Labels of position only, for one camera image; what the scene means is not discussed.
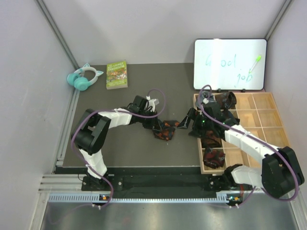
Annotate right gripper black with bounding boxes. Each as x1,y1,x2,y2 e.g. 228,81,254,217
177,108,213,138

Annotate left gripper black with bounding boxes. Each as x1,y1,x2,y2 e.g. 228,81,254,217
139,110,161,132

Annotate dark orange floral tie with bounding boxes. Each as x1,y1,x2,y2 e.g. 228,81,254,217
153,119,179,141

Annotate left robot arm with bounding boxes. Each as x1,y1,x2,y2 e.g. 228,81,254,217
71,95,162,190

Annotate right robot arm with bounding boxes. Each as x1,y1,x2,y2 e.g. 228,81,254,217
178,102,305,201

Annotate grey rolled tie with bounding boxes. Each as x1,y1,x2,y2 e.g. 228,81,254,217
195,91,215,109

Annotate dark brown rolled tie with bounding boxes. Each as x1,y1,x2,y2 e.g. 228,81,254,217
201,137,222,148

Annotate dark navy rolled tie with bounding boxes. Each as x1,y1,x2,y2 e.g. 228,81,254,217
222,110,240,127

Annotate brown red rolled tie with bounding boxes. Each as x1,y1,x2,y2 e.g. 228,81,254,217
215,92,237,110

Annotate red patterned rolled tie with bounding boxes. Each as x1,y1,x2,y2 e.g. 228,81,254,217
203,148,225,169

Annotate white dry-erase board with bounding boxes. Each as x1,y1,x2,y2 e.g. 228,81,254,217
193,38,267,91

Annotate wooden compartment tray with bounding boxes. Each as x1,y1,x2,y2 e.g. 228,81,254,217
197,92,290,175

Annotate green paperback book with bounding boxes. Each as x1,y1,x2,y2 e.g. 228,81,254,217
106,61,128,90

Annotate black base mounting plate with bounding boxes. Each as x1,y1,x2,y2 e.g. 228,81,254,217
81,166,239,198

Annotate green marker pen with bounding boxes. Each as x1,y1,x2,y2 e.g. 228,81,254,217
249,55,262,73

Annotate teal cat-ear headphones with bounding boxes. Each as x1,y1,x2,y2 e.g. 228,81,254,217
67,63,104,91

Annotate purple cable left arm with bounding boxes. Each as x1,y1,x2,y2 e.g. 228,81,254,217
71,89,166,209

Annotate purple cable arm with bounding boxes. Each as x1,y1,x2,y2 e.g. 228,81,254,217
71,89,166,209
198,85,300,208

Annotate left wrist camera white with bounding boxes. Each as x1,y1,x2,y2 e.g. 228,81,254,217
145,96,159,112

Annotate white slotted cable duct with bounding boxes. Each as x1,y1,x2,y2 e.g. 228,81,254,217
48,192,239,203

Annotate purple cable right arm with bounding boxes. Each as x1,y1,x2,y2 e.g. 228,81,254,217
198,85,300,208

